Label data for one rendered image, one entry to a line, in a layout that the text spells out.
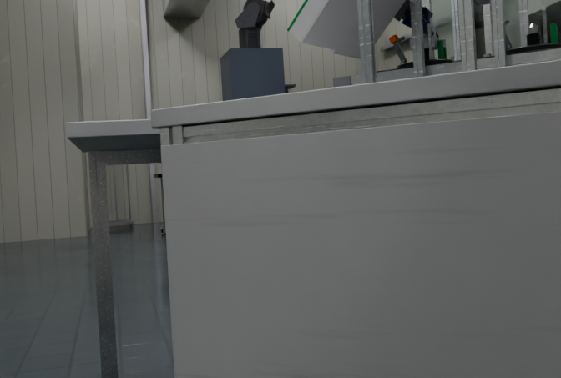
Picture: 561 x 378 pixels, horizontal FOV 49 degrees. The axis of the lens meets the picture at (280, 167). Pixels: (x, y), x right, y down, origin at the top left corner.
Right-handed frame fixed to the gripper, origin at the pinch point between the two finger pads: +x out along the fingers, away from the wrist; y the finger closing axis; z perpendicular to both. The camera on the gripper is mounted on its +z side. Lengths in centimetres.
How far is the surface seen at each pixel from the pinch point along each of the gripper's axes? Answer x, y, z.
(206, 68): -433, 679, -329
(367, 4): 7, -54, -1
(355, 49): 0.4, -26.3, -12.1
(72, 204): -313, 432, -497
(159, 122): 3, -75, -35
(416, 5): 1.8, -21.0, 3.2
